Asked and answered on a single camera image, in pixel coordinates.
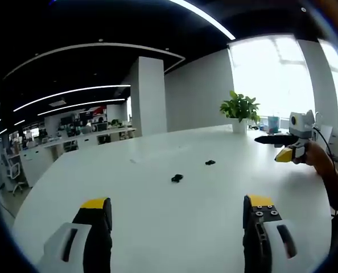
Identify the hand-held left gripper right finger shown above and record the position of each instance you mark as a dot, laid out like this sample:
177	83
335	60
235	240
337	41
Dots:
260	236

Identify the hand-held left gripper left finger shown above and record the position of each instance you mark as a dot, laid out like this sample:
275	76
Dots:
96	241

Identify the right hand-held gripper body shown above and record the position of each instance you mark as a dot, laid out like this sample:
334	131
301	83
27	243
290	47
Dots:
299	122

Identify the black plastic buckle part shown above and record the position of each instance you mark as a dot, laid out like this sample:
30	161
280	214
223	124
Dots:
210	162
177	178

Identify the person's right hand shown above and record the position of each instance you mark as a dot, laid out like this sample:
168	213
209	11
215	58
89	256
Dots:
314	155

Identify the blue box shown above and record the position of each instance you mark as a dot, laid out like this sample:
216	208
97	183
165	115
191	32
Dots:
273	123

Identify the green potted plant white pot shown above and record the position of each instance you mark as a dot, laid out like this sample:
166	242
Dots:
240	109

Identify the white office cabinet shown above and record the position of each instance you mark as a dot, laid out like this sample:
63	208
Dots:
41	162

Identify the row of white office desks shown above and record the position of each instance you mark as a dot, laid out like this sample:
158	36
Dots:
100	136

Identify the white office chair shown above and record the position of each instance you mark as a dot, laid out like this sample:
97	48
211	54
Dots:
14	170

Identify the ceiling strip light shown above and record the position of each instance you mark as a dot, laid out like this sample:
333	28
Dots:
206	17
83	106
69	95

